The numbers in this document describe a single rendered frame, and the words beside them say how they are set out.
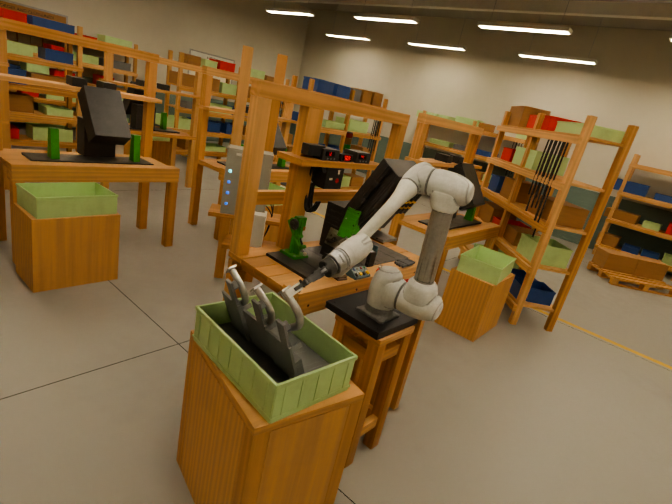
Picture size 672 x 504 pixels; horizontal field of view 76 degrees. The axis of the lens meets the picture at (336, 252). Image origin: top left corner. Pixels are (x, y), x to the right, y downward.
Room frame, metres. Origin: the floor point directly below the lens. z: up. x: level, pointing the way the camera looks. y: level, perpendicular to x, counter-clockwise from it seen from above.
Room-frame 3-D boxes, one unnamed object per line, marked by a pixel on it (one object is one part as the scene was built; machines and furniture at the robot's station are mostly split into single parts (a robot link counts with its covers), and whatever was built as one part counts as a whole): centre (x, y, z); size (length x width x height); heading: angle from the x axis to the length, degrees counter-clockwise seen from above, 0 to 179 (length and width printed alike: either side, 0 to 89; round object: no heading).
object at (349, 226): (2.83, -0.07, 1.17); 0.13 x 0.12 x 0.20; 140
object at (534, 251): (5.62, -2.24, 1.19); 2.30 x 0.55 x 2.39; 4
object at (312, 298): (2.75, -0.28, 0.82); 1.50 x 0.14 x 0.15; 140
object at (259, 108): (3.12, 0.17, 1.36); 1.49 x 0.09 x 0.97; 140
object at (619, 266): (7.52, -5.30, 0.22); 1.20 x 0.80 x 0.44; 93
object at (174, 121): (10.35, 3.22, 1.12); 3.22 x 0.55 x 2.23; 143
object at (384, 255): (2.93, -0.06, 0.89); 1.10 x 0.42 x 0.02; 140
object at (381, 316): (2.15, -0.31, 0.92); 0.22 x 0.18 x 0.06; 141
